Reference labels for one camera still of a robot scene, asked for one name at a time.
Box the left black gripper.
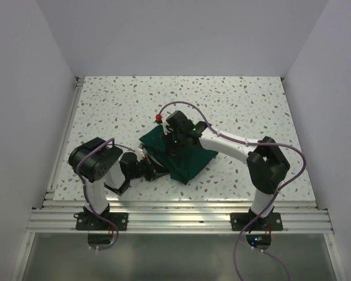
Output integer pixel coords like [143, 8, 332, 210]
[128, 153, 170, 181]

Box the green surgical cloth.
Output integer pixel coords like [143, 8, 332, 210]
[139, 125, 218, 185]

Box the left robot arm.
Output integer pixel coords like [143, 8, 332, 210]
[68, 138, 170, 230]

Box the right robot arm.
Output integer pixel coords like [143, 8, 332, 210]
[161, 111, 290, 230]

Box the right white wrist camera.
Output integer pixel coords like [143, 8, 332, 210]
[154, 114, 172, 135]

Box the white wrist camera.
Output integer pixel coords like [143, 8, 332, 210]
[135, 143, 147, 161]
[154, 114, 172, 135]

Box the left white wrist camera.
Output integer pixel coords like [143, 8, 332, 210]
[135, 143, 147, 161]

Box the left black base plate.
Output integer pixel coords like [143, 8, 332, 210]
[73, 211, 129, 231]

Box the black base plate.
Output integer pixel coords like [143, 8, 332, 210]
[230, 212, 284, 232]
[73, 211, 129, 231]

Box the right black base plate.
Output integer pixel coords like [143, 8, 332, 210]
[230, 212, 284, 232]

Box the aluminium left side rail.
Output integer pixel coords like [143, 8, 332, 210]
[43, 77, 85, 201]

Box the aluminium front rail frame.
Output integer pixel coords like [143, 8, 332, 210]
[26, 200, 333, 234]

